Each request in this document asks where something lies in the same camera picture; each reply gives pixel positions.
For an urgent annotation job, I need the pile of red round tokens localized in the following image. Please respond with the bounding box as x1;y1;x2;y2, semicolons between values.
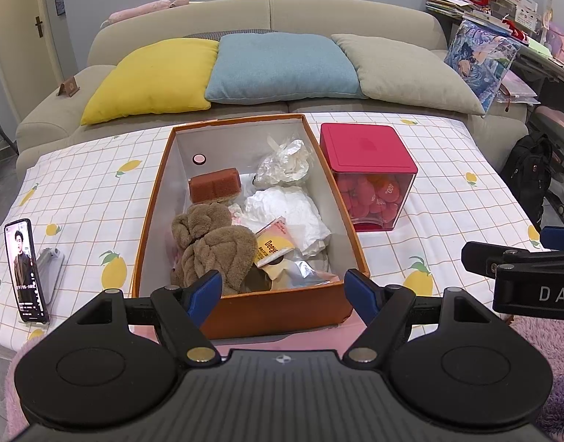
337;172;402;224

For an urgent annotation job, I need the black backpack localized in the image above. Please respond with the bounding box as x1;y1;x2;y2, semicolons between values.
500;133;553;228

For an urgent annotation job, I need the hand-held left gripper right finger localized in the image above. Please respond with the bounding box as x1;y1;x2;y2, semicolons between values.
343;268;493;364

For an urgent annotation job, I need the orange cardboard box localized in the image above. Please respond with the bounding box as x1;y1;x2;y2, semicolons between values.
131;113;371;340

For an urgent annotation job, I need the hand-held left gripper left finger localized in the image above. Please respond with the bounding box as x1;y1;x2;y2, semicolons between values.
77;269;224;364

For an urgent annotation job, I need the yellow pillow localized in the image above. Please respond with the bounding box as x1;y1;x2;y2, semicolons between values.
80;38;219;126

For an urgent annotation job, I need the beige sofa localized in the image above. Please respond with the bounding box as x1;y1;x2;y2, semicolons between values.
15;0;529;166

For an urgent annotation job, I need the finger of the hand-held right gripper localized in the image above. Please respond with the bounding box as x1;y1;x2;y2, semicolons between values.
461;241;564;281
540;225;564;252

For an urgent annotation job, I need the room door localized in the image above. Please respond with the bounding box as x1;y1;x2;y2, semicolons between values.
0;0;77;123

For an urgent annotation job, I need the checked lemon print tablecloth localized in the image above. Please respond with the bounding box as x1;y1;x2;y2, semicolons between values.
0;111;554;355

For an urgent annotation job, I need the grey phone stand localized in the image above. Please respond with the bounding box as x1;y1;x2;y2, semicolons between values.
35;248;65;305

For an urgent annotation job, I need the pink fuzzy clothing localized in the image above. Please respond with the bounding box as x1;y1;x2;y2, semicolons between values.
6;317;564;440

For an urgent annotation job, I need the pink and yellow snack packet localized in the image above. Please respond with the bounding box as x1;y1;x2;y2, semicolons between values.
254;217;298;268

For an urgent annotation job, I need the brown sponge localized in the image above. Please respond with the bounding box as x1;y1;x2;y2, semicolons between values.
188;168;242;204

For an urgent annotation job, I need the pink plush toy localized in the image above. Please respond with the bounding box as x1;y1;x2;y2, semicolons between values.
100;0;190;28

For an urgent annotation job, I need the cluttered desk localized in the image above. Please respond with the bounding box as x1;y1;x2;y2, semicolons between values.
429;0;564;106

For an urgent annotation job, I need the pink and white knitted piece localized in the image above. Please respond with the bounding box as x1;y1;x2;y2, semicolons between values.
227;203;248;228

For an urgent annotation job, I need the white plastic bag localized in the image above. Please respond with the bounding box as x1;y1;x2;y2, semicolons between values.
242;186;333;259

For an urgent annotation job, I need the grey striped cloth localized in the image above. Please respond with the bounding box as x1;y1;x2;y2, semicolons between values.
183;29;269;40

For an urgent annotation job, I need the pink and grey chair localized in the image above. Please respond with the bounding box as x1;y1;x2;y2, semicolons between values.
528;106;564;215

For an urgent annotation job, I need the stack of papers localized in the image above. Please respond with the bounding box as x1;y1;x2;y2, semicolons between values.
424;0;472;20

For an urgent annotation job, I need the brown knitted plush piece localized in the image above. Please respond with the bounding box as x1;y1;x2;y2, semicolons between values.
170;203;259;294

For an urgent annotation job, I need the blue printed pillow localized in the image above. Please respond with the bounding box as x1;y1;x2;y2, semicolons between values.
444;19;522;113

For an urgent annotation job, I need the clear crumpled plastic wrap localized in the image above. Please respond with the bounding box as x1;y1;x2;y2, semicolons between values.
254;134;316;189

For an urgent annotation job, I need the beige pillow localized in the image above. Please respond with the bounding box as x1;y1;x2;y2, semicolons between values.
331;33;486;116

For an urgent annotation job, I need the red lidded clear container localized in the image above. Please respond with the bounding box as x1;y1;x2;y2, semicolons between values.
319;122;419;232

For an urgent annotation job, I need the black smartphone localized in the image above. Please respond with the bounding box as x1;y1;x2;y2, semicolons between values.
4;218;50;324

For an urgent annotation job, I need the silver foil packet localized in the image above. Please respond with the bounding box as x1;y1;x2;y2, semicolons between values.
268;258;340;288

